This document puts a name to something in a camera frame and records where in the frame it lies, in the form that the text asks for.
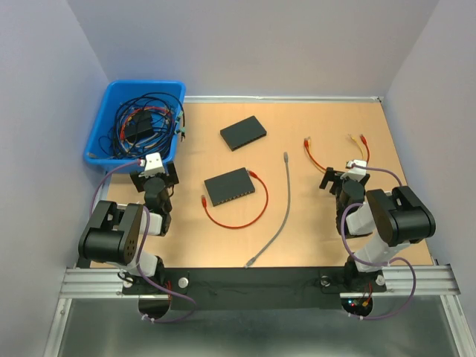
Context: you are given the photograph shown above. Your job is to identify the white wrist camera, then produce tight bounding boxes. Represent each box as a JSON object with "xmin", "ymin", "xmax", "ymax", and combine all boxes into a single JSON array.
[
  {"xmin": 139, "ymin": 152, "xmax": 165, "ymax": 178},
  {"xmin": 346, "ymin": 160, "xmax": 367, "ymax": 178}
]

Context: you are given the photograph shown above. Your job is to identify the aluminium rail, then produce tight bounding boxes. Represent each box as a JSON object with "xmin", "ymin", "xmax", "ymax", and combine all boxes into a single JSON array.
[{"xmin": 59, "ymin": 266, "xmax": 460, "ymax": 299}]

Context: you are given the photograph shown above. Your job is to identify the black network switch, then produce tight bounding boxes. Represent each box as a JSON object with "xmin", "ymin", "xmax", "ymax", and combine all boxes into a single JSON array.
[
  {"xmin": 220, "ymin": 115, "xmax": 267, "ymax": 151},
  {"xmin": 204, "ymin": 167, "xmax": 255, "ymax": 207}
]

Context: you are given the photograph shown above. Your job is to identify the grey ethernet cable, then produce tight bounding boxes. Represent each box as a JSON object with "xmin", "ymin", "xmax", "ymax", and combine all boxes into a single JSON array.
[{"xmin": 244, "ymin": 151, "xmax": 292, "ymax": 268}]

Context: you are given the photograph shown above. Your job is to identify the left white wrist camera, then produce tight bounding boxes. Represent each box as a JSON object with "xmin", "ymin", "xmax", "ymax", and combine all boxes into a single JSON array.
[{"xmin": 139, "ymin": 152, "xmax": 165, "ymax": 178}]

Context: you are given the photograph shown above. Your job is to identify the tangled cables in bin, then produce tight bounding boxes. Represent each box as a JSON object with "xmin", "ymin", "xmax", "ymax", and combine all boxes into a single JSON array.
[{"xmin": 98, "ymin": 92, "xmax": 189, "ymax": 159}]

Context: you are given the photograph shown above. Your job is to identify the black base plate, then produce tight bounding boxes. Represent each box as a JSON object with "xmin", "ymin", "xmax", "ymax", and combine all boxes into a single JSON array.
[{"xmin": 121, "ymin": 266, "xmax": 388, "ymax": 311}]

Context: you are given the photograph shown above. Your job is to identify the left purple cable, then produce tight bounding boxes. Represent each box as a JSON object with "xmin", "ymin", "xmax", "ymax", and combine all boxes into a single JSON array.
[{"xmin": 90, "ymin": 158, "xmax": 197, "ymax": 324}]

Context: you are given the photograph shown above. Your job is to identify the yellow short patch cable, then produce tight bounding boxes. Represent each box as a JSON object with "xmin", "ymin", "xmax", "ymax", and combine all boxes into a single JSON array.
[{"xmin": 303, "ymin": 133, "xmax": 367, "ymax": 174}]

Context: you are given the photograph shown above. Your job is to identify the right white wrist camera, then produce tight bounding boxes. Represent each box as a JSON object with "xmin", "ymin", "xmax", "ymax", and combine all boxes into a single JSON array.
[{"xmin": 346, "ymin": 160, "xmax": 367, "ymax": 178}]

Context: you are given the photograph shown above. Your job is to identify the blue plastic bin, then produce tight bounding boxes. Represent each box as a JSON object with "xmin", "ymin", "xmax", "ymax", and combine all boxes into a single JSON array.
[{"xmin": 83, "ymin": 80, "xmax": 186, "ymax": 171}]

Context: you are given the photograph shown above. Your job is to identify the red short patch cable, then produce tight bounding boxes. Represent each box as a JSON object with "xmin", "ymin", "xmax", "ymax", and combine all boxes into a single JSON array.
[{"xmin": 303, "ymin": 133, "xmax": 370, "ymax": 174}]

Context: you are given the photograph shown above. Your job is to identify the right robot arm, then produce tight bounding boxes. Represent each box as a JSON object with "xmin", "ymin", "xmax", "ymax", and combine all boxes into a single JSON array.
[{"xmin": 319, "ymin": 164, "xmax": 437, "ymax": 292}]

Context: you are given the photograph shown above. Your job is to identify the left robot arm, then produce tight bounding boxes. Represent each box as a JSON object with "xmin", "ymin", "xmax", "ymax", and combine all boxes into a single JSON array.
[{"xmin": 78, "ymin": 158, "xmax": 179, "ymax": 293}]

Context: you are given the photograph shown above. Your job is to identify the red ethernet cable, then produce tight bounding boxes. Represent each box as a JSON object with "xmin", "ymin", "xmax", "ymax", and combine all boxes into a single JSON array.
[{"xmin": 200, "ymin": 169, "xmax": 269, "ymax": 229}]

